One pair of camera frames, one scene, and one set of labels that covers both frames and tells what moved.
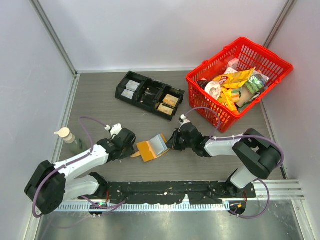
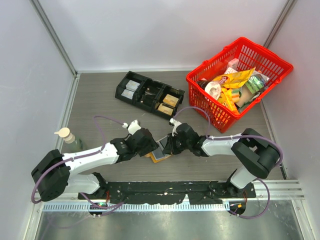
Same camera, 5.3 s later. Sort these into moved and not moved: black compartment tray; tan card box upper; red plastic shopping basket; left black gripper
Moved: left black gripper
Not moved: black compartment tray; red plastic shopping basket; tan card box upper
